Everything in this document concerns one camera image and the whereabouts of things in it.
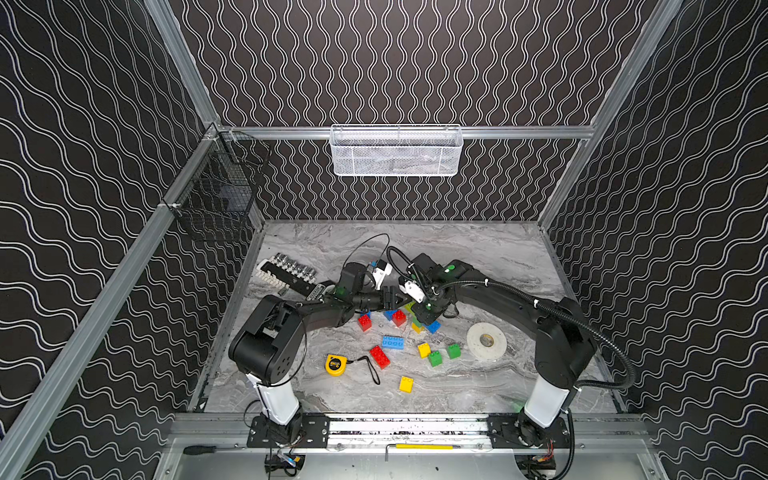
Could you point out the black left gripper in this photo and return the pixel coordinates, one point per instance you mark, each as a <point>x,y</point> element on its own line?
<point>381,299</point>

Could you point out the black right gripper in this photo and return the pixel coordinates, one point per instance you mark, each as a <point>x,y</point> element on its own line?
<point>425,319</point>

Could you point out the red square lego brick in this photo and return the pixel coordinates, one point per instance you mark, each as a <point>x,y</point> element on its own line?
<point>399,318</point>

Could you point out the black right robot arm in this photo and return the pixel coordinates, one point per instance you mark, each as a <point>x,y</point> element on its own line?
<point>565,342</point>

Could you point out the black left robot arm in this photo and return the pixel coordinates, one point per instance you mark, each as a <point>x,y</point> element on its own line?
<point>265,347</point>

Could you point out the yellow small lego brick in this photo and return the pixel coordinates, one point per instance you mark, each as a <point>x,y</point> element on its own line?
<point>424,350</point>

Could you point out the light blue long lego brick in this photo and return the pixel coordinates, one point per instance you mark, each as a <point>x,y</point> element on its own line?
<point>393,343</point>

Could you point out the green small lego brick right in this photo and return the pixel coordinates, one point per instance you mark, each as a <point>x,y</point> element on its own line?
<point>454,351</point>

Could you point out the green small lego brick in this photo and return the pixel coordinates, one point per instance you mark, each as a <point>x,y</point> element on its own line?
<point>454,351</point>
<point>435,358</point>

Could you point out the red long lego brick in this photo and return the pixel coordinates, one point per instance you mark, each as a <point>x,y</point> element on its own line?
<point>379,357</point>

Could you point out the yellow lego brick front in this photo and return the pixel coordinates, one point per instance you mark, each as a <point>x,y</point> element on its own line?
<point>406,384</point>

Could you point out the white tape roll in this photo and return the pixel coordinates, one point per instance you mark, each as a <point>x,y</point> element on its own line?
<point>486,341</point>

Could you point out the yellow tape measure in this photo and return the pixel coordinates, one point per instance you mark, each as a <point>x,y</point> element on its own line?
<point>335,365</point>

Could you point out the black socket set holder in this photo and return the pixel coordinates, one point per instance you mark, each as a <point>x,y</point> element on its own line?
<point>287,274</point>

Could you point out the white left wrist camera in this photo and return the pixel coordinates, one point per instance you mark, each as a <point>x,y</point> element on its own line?
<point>381,269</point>

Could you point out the white wire mesh basket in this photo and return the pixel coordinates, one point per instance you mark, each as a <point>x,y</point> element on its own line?
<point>390,150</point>

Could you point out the black wire mesh basket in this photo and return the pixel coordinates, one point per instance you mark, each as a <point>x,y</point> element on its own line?
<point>218,205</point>

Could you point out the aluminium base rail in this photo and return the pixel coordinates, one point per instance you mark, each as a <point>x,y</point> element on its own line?
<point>369,433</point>

